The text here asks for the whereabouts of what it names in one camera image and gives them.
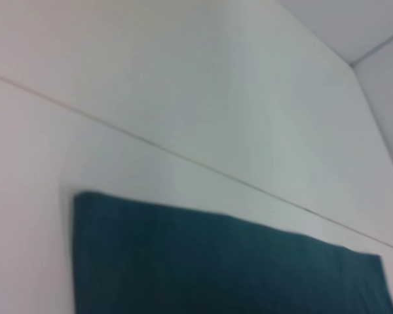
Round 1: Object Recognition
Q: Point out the teal blue t-shirt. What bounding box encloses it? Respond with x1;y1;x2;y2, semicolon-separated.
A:
72;191;393;314

